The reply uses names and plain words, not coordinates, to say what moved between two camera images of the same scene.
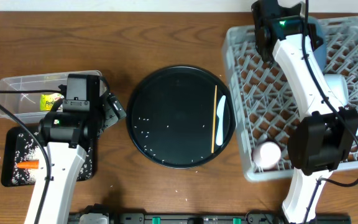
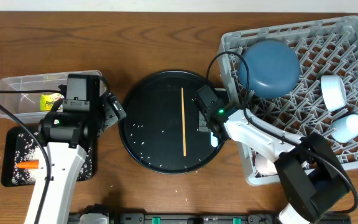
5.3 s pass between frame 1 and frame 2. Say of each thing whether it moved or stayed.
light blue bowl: stayed
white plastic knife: moved
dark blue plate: moved
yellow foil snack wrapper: stayed
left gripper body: stayed
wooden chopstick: moved
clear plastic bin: stayed
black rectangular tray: stayed
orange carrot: stayed
